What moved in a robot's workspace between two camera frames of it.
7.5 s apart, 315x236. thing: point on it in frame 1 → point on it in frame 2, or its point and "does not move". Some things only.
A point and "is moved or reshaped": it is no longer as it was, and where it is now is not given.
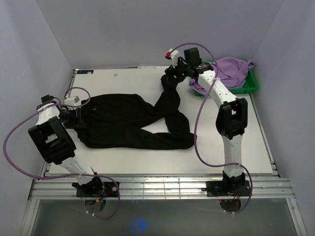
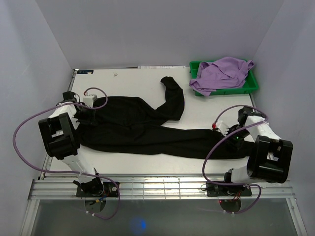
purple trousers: [232, 71] does not move
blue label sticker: [85, 72] does not move
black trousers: [114, 121] is moved or reshaped
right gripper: [171, 72] → [234, 146]
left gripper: [77, 121] → [91, 119]
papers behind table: [153, 67] does not move
